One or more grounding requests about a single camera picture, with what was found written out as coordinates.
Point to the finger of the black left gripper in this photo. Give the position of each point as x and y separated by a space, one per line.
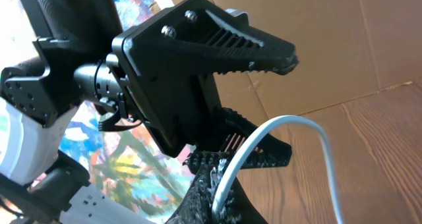
254 145

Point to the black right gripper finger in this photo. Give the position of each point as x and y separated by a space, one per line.
196 206

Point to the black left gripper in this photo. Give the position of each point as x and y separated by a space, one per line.
160 73

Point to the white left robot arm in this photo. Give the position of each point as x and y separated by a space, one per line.
41 97

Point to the cardboard side panel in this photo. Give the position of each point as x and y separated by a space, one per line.
346 49

